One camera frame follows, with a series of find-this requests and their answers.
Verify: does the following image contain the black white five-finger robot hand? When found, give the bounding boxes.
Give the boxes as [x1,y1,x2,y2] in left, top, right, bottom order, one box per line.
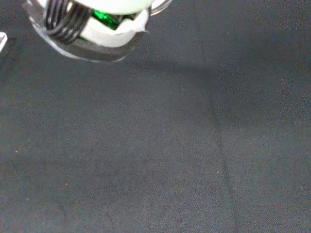
[44,0,153,49]

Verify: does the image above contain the clear acrylic funnel stand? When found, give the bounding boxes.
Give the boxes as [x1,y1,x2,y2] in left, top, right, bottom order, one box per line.
[0,33,8,52]

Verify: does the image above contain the black cloth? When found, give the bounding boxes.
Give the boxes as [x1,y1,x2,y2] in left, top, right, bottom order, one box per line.
[0,0,311,233]

